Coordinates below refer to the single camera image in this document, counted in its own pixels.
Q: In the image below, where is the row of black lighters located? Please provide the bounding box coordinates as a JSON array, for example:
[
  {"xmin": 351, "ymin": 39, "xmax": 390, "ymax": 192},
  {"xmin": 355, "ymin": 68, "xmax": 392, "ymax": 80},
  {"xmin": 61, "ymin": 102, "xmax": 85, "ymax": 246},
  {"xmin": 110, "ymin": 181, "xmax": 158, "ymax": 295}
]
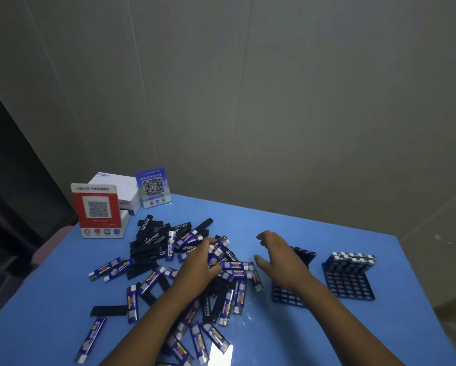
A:
[{"xmin": 290, "ymin": 246, "xmax": 317, "ymax": 268}]

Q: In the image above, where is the black grid tray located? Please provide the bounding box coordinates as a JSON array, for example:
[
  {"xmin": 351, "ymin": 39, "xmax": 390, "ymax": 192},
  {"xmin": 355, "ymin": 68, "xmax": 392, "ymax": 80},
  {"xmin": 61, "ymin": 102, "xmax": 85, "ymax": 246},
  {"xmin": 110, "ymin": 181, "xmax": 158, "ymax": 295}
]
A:
[
  {"xmin": 272, "ymin": 246, "xmax": 317, "ymax": 309},
  {"xmin": 321, "ymin": 252, "xmax": 377, "ymax": 301}
]

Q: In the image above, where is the blue code sign stand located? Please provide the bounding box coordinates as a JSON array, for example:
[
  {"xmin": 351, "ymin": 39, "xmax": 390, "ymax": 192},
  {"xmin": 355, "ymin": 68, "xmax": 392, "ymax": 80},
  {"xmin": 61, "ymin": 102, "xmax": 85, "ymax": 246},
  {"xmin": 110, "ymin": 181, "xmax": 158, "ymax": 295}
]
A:
[{"xmin": 135, "ymin": 167, "xmax": 172, "ymax": 209}]

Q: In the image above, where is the pile of mixed lighters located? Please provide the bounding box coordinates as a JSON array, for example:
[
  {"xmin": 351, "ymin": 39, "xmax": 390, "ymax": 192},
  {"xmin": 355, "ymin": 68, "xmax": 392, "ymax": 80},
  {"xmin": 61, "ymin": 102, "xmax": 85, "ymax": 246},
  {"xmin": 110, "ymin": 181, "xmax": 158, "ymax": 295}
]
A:
[{"xmin": 75, "ymin": 213, "xmax": 265, "ymax": 366}]

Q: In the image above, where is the person's right hand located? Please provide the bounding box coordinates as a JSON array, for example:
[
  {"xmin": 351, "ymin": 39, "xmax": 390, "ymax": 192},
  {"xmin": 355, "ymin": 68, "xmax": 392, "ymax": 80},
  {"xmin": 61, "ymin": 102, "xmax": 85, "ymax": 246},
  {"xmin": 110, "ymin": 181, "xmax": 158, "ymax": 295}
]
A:
[{"xmin": 253, "ymin": 230, "xmax": 315, "ymax": 296}]

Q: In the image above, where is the row of blue lighters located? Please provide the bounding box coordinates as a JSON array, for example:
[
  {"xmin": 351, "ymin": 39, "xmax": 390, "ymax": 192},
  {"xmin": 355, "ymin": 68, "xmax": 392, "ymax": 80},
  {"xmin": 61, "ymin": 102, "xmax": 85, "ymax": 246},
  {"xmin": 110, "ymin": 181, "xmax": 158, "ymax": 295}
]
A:
[{"xmin": 324, "ymin": 252, "xmax": 377, "ymax": 274}]

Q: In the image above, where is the red code sign stand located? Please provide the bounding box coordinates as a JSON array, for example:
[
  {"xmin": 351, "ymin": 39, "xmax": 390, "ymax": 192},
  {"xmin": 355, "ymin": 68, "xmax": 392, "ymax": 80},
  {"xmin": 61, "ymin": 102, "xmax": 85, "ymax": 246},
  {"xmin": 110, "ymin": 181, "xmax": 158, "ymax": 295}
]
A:
[{"xmin": 70, "ymin": 182, "xmax": 131, "ymax": 239}]

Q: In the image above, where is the person's left hand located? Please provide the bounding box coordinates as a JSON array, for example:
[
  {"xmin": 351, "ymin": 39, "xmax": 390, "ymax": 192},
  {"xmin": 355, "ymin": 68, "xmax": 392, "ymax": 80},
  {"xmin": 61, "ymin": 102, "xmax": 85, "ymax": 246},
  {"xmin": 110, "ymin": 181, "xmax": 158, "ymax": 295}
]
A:
[{"xmin": 174, "ymin": 238, "xmax": 222, "ymax": 301}]

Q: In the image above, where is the person's left forearm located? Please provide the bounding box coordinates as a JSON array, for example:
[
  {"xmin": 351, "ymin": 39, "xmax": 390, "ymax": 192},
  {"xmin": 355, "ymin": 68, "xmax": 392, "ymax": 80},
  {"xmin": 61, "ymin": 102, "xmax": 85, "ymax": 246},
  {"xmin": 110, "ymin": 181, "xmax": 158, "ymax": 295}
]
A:
[{"xmin": 100, "ymin": 285, "xmax": 198, "ymax": 366}]

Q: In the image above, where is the white cardboard box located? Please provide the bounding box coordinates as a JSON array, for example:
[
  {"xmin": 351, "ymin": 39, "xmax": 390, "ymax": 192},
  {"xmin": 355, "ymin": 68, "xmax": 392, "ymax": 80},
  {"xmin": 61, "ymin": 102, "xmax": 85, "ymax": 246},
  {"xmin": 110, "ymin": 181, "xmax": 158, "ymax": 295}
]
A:
[{"xmin": 89, "ymin": 171, "xmax": 141, "ymax": 216}]

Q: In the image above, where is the person's right forearm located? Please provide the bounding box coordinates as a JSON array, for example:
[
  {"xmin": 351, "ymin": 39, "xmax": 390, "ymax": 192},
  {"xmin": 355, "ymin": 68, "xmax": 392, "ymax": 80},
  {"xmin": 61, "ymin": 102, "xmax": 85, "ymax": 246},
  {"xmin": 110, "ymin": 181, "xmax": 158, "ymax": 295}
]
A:
[{"xmin": 295, "ymin": 278, "xmax": 404, "ymax": 366}]

